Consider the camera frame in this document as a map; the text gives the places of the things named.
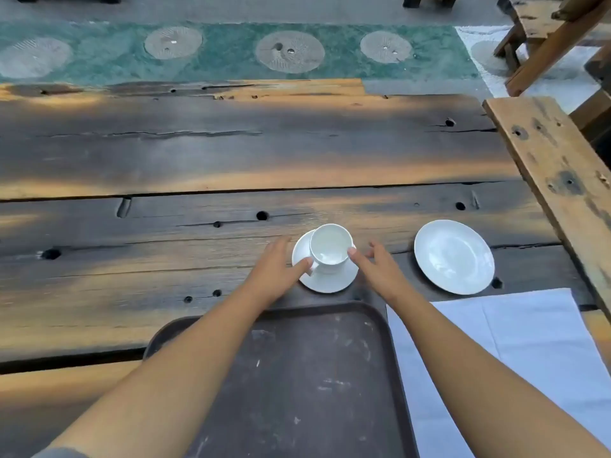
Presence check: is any person's right forearm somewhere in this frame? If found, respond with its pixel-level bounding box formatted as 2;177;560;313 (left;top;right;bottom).
385;290;611;458

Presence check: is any white side plate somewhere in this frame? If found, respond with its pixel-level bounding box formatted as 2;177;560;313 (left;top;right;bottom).
414;219;496;296

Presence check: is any person's left forearm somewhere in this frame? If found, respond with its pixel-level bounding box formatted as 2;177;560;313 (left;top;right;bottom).
45;290;276;458

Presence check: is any person's right hand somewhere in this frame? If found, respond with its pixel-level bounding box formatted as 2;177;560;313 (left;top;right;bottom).
347;240;417;309

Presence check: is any white saucer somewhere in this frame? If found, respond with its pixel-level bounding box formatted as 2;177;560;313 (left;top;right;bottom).
291;229;360;295

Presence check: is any white ceramic cup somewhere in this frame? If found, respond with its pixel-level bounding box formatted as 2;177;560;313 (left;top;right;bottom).
305;223;356;276

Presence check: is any wooden bench backrest frame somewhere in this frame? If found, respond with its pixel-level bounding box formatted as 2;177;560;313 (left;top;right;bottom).
505;0;611;156

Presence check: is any person's left hand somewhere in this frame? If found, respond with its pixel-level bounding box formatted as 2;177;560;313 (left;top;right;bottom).
241;235;314;310

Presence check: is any white napkin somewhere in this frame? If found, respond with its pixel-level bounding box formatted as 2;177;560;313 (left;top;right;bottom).
385;288;611;458

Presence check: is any dark brown tray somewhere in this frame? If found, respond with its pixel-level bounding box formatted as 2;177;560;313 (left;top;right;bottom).
142;301;421;458

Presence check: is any light wooden bench seat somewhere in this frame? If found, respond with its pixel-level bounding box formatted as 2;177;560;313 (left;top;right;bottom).
482;95;611;325

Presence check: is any small wooden stool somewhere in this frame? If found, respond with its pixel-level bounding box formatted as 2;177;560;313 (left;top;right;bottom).
494;0;611;74

